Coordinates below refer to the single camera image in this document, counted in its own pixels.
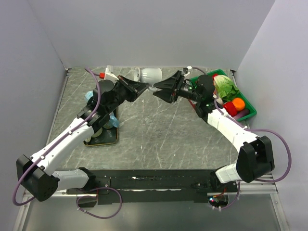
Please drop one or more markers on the purple eggplant toy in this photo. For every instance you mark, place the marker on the purple eggplant toy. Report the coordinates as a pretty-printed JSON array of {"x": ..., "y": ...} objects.
[{"x": 242, "y": 114}]

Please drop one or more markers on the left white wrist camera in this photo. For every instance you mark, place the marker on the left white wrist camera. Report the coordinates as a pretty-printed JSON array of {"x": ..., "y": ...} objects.
[{"x": 108, "y": 74}]

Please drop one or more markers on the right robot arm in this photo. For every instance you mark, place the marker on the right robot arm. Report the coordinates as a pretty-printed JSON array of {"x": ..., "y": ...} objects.
[{"x": 255, "y": 154}]

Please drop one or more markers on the orange toy fruit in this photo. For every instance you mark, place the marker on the orange toy fruit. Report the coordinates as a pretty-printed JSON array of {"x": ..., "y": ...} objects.
[{"x": 239, "y": 104}]

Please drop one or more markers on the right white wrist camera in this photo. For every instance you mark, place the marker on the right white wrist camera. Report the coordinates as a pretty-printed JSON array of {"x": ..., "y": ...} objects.
[{"x": 186, "y": 70}]

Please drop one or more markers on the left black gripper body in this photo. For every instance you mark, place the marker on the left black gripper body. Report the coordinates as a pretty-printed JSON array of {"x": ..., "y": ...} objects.
[{"x": 122, "y": 93}]

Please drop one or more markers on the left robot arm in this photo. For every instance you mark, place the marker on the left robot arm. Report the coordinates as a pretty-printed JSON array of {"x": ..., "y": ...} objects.
[{"x": 38, "y": 173}]

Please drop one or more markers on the white grey mug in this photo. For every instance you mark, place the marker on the white grey mug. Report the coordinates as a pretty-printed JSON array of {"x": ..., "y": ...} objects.
[{"x": 148, "y": 75}]

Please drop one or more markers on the light blue faceted mug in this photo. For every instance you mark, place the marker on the light blue faceted mug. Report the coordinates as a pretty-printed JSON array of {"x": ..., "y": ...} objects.
[{"x": 88, "y": 95}]

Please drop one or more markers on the black serving tray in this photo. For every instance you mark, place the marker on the black serving tray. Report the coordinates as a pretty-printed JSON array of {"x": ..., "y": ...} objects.
[{"x": 107, "y": 137}]

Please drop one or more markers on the blue mug orange inside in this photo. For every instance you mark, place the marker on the blue mug orange inside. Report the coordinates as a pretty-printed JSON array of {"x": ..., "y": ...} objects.
[{"x": 112, "y": 123}]

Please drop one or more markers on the pale green mug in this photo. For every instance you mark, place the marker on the pale green mug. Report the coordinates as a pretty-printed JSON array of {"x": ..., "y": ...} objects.
[{"x": 95, "y": 135}]

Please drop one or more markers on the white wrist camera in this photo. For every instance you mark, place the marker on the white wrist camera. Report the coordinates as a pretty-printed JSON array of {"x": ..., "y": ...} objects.
[
  {"x": 186, "y": 70},
  {"x": 108, "y": 74}
]

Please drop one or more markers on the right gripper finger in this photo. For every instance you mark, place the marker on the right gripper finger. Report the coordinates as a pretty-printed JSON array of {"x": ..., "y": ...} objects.
[
  {"x": 164, "y": 95},
  {"x": 169, "y": 83}
]

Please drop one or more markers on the red bell pepper toy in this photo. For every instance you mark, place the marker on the red bell pepper toy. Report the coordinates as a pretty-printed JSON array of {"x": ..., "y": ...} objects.
[{"x": 230, "y": 108}]

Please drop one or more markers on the green cabbage toy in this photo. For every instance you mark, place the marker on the green cabbage toy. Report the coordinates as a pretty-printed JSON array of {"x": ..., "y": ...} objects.
[{"x": 225, "y": 88}]

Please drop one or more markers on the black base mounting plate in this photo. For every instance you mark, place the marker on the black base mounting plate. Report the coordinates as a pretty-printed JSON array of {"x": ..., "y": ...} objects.
[{"x": 154, "y": 185}]

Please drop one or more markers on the green plastic basket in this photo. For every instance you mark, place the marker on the green plastic basket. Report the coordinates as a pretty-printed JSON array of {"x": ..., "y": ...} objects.
[{"x": 203, "y": 109}]

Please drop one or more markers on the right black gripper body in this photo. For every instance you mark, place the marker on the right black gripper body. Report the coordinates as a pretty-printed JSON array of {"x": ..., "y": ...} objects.
[{"x": 186, "y": 91}]

